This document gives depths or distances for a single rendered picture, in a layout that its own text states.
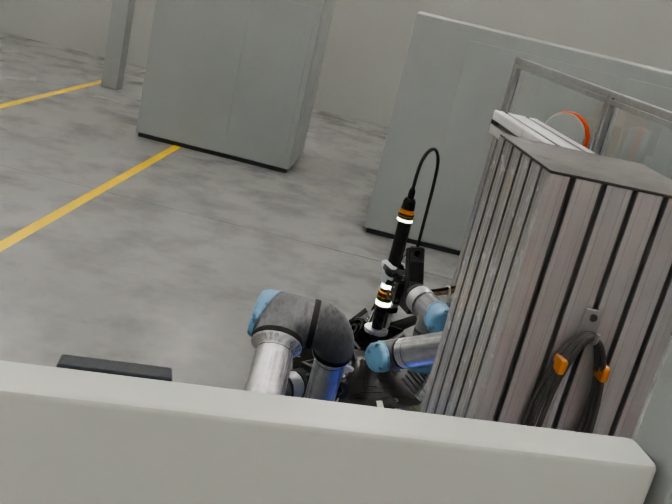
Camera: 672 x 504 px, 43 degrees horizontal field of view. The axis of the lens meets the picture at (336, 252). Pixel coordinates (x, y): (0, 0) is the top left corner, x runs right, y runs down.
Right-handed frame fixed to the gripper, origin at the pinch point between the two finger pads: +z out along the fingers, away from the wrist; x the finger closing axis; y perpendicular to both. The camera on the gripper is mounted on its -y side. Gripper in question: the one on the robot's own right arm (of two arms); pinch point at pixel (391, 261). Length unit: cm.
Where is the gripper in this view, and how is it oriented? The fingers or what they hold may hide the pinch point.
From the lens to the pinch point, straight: 240.2
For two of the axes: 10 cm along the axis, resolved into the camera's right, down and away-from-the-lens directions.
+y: -2.3, 9.2, 3.1
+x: 9.2, 1.0, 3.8
